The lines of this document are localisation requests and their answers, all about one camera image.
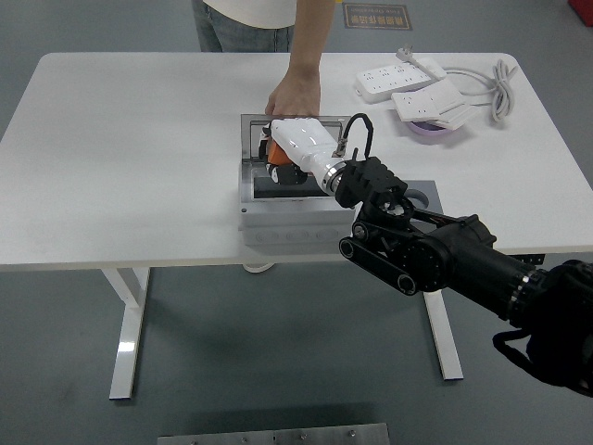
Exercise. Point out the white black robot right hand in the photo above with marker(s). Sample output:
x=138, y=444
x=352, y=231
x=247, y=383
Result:
x=306, y=139

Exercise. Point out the person's left hand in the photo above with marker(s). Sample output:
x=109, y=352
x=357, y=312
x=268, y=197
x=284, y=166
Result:
x=296, y=95

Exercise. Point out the orange cylindrical battery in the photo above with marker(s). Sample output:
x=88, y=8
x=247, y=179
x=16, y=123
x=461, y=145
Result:
x=278, y=155

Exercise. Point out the grey electrical box clear lid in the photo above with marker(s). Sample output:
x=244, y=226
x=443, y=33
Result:
x=287, y=218

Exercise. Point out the person's left forearm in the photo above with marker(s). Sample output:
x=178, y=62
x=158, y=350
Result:
x=310, y=37

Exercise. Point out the person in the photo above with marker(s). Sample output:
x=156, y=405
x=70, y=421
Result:
x=245, y=23

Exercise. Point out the white power strip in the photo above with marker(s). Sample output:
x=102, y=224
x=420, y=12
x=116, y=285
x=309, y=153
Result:
x=394, y=79

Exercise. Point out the brown floor sign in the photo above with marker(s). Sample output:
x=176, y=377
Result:
x=377, y=16

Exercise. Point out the purple round bowl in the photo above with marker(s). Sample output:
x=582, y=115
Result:
x=428, y=131

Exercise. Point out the grey block with round hole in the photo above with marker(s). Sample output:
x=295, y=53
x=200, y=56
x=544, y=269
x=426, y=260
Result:
x=428, y=194

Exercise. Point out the person's white shoe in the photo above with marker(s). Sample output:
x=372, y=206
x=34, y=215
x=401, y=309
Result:
x=258, y=268

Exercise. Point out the white table leg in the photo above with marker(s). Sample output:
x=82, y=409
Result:
x=127, y=334
x=447, y=343

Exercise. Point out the grey metal plate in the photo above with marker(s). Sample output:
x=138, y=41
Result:
x=273, y=436

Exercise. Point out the red object at floor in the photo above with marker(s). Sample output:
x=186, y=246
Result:
x=583, y=9

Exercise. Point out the white wall socket panel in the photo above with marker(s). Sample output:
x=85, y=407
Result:
x=417, y=105

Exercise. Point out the white switch panel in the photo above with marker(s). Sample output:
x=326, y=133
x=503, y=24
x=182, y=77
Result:
x=458, y=118

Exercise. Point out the black bracket under table edge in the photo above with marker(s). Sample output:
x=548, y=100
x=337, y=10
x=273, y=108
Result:
x=528, y=258

